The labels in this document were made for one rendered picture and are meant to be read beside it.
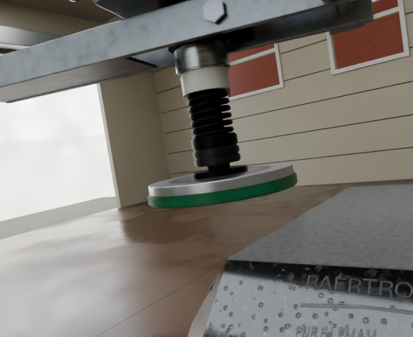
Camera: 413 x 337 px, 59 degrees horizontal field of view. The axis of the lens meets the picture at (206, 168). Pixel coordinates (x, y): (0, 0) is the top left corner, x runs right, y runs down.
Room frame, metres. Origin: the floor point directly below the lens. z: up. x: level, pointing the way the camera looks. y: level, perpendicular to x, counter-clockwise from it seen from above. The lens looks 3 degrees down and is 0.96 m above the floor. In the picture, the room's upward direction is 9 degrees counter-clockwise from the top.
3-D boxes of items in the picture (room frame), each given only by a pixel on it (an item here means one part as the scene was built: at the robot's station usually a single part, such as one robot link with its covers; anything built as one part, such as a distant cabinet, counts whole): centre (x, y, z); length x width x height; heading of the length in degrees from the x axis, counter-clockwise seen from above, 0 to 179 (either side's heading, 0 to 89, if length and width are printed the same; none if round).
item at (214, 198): (0.54, -0.02, 0.91); 0.22 x 0.22 x 0.04
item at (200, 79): (0.54, -0.02, 1.06); 0.07 x 0.07 x 0.04
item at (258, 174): (0.54, -0.02, 0.92); 0.21 x 0.21 x 0.01
